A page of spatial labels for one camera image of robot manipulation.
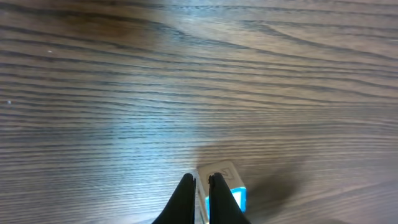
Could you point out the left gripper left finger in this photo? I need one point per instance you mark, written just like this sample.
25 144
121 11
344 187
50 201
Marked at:
180 209

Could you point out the blue picture block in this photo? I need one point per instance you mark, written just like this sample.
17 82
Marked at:
231 177

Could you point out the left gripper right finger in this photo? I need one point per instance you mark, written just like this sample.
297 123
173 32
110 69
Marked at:
223 207

